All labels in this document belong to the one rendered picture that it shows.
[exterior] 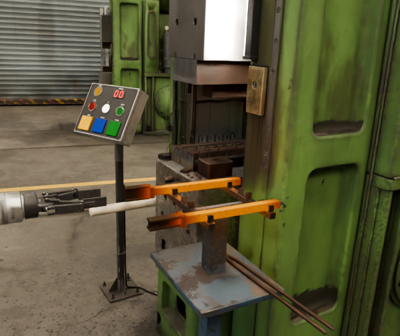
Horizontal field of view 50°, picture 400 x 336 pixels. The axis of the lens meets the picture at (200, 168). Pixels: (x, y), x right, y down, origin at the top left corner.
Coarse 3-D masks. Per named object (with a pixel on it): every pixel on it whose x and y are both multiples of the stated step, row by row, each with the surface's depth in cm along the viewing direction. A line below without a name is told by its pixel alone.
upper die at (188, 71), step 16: (176, 64) 178; (192, 64) 167; (208, 64) 166; (224, 64) 170; (240, 64) 174; (176, 80) 180; (192, 80) 168; (208, 80) 168; (224, 80) 172; (240, 80) 176
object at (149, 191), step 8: (144, 184) 138; (176, 184) 143; (184, 184) 143; (192, 184) 143; (200, 184) 144; (208, 184) 146; (216, 184) 147; (224, 184) 149; (232, 184) 150; (240, 184) 152; (128, 192) 134; (136, 192) 136; (144, 192) 137; (152, 192) 136; (160, 192) 138; (168, 192) 140; (128, 200) 135; (136, 200) 136
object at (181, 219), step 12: (240, 204) 127; (252, 204) 128; (264, 204) 128; (276, 204) 130; (156, 216) 115; (168, 216) 115; (180, 216) 116; (192, 216) 117; (204, 216) 119; (216, 216) 121; (228, 216) 123; (156, 228) 113; (168, 228) 115
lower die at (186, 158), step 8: (192, 144) 190; (200, 144) 191; (176, 152) 187; (184, 152) 181; (192, 152) 176; (208, 152) 178; (216, 152) 180; (224, 152) 182; (232, 152) 184; (240, 152) 186; (176, 160) 188; (184, 160) 182; (192, 160) 176; (192, 168) 176
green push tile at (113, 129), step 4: (112, 124) 208; (116, 124) 207; (120, 124) 206; (108, 128) 209; (112, 128) 208; (116, 128) 206; (108, 132) 208; (112, 132) 207; (116, 132) 206; (116, 136) 205
